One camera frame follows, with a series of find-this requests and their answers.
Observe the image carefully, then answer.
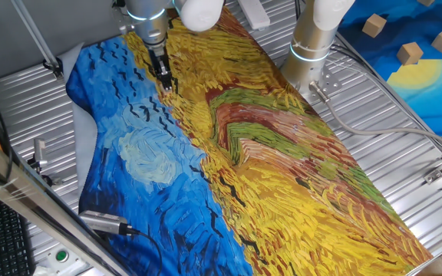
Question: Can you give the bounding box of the silver cylindrical camera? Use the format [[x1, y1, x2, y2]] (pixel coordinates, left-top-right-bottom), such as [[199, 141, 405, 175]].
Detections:
[[78, 209, 140, 236]]

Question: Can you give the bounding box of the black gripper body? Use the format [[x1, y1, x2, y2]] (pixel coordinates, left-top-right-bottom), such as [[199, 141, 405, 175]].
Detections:
[[147, 44, 170, 74]]

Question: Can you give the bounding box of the metal frame beam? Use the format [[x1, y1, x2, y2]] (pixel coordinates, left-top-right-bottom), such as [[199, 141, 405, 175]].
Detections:
[[0, 126, 130, 276]]

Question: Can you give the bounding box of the grey box with green button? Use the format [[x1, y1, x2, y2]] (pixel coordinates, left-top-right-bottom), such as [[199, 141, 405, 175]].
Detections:
[[36, 247, 91, 276]]

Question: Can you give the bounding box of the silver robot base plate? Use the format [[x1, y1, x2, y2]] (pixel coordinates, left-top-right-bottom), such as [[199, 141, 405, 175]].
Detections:
[[300, 70, 343, 104]]

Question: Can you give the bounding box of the white power strip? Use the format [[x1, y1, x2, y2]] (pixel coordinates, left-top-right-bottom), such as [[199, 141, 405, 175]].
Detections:
[[236, 0, 272, 31]]

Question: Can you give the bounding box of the blue cloth with yellow sun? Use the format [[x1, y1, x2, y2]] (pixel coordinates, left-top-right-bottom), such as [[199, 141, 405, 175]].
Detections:
[[337, 0, 442, 137]]

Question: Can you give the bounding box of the thin metal rod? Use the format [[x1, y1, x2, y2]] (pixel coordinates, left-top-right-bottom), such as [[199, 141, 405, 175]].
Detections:
[[9, 0, 64, 80]]

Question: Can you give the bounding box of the painted wheatfield cloth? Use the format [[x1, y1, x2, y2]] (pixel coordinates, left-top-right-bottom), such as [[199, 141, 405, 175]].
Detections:
[[65, 0, 434, 276]]

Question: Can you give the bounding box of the thick grey cable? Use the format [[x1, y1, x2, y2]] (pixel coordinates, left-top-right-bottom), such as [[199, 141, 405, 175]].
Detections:
[[308, 80, 442, 153]]

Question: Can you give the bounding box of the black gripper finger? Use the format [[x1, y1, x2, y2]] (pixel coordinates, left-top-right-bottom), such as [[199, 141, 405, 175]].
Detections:
[[157, 65, 168, 92], [165, 64, 175, 94]]

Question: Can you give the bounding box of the black camera cable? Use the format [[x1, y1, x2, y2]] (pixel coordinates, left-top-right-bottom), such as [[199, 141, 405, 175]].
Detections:
[[128, 228, 165, 276]]

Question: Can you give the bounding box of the black keyboard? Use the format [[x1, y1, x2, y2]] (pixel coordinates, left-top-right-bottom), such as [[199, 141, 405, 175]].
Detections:
[[0, 186, 36, 276]]

